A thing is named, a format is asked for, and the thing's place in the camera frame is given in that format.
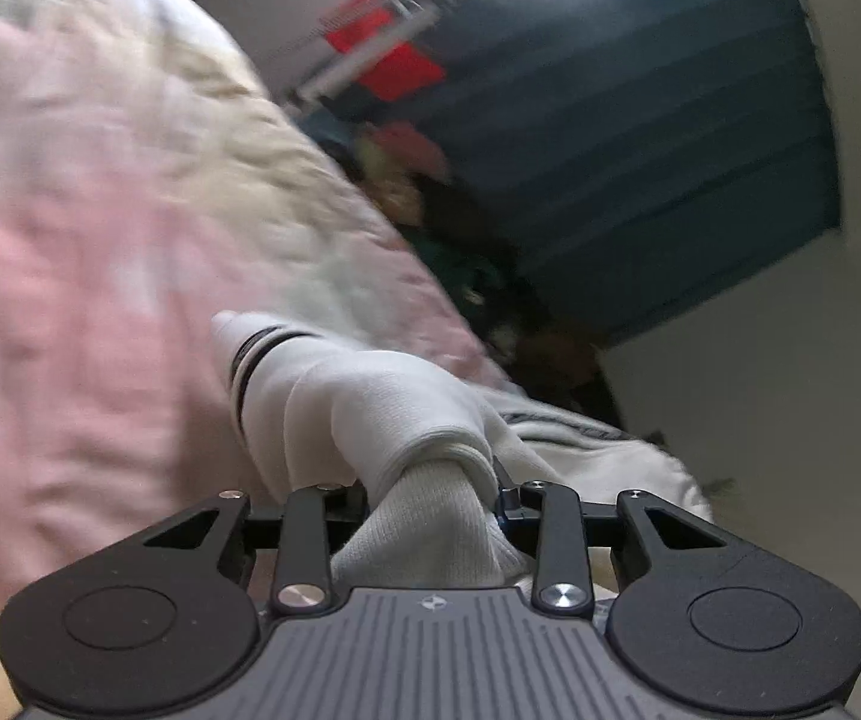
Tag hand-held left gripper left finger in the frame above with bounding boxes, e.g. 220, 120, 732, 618
142, 483, 368, 616

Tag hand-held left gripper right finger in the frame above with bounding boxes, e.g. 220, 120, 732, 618
493, 457, 733, 616

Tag white jacket with striped trim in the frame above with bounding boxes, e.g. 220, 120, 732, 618
209, 310, 715, 595

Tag dark clothes pile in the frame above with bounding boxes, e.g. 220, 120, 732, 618
400, 176, 555, 338

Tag pink clothes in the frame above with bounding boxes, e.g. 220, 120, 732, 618
365, 123, 452, 182

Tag green garment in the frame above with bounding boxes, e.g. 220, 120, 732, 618
413, 231, 510, 305

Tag tan plush cloth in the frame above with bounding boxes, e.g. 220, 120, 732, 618
353, 156, 425, 227

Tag pastel patchwork bed blanket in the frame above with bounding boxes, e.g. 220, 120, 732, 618
0, 0, 525, 698

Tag wide blue curtain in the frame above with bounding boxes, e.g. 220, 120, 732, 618
355, 0, 845, 350

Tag red cloth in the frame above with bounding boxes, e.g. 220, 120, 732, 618
323, 0, 448, 103

